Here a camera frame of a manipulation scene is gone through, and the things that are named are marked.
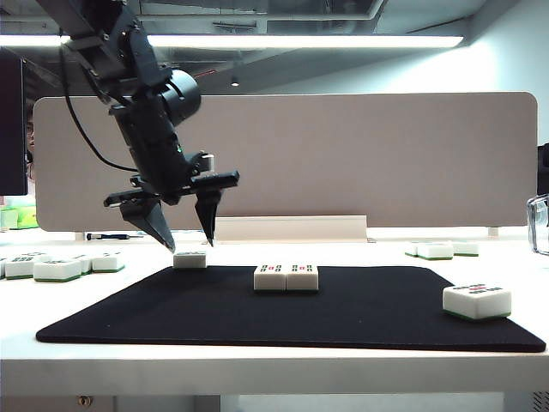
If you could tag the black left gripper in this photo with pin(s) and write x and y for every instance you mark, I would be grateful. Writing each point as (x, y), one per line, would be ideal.
(161, 171)

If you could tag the five bamboo mahjong tile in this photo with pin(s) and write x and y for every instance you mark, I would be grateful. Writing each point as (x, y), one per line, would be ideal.
(302, 281)
(190, 260)
(269, 281)
(474, 302)

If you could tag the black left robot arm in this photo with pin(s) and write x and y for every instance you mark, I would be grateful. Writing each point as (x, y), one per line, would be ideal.
(141, 56)

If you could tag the three bamboo mahjong tile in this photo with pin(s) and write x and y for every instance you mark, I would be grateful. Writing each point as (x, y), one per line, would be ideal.
(107, 262)

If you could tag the two bamboo mahjong tile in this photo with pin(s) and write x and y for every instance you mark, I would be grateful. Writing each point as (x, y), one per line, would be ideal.
(86, 265)

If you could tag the bird print mahjong tile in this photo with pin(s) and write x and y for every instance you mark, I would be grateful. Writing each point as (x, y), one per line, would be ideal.
(58, 270)

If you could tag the six bamboo mahjong tile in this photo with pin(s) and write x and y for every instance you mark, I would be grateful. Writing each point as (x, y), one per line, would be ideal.
(19, 268)

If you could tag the seven bamboo mahjong tile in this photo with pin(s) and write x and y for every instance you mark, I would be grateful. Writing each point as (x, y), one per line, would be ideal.
(2, 268)

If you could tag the red green bamboo mahjong tile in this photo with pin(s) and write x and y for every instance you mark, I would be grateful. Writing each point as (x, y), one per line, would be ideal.
(466, 249)

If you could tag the black fabric mat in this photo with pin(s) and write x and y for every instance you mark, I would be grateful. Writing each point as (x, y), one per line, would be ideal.
(257, 317)

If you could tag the red hanging sign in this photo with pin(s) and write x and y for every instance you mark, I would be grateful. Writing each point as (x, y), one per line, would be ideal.
(208, 74)

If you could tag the green white box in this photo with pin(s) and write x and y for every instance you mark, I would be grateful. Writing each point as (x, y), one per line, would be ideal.
(28, 218)
(8, 219)

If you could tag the person with glasses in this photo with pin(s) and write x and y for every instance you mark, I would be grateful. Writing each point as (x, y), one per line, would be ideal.
(30, 137)

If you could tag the fabric desk divider panel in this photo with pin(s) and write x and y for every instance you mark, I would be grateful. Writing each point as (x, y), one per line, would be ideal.
(343, 163)

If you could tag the black monitor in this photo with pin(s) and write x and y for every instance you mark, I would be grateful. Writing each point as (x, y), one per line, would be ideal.
(10, 129)

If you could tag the metal drawer lock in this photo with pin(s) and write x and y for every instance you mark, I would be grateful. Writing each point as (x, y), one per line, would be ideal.
(84, 401)

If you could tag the transparent faceted plastic mug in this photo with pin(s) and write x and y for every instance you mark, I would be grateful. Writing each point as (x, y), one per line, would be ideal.
(539, 227)

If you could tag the black rectangular device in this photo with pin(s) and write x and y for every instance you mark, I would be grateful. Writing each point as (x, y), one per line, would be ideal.
(544, 171)

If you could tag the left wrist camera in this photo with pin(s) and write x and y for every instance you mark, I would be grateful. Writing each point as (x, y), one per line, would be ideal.
(201, 165)

